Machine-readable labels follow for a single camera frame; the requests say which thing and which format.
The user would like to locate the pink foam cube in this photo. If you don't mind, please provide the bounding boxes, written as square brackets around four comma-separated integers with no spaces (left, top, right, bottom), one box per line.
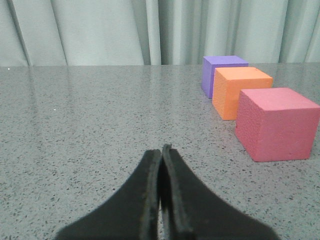
[235,87,320,162]

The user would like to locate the grey-green pleated curtain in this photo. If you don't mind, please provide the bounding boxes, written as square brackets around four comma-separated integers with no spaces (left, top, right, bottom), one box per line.
[0,0,320,67]

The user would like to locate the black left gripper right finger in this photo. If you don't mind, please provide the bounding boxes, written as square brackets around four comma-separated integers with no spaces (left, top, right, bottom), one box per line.
[161,144,279,240]

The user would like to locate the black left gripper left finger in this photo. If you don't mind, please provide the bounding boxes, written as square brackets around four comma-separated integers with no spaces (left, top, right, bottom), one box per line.
[56,149,161,240]

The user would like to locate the orange foam cube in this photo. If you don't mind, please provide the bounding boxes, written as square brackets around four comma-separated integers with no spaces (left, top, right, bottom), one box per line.
[212,66,273,121]

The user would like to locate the purple foam cube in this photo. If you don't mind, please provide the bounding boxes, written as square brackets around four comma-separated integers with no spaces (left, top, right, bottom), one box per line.
[201,55,249,99]

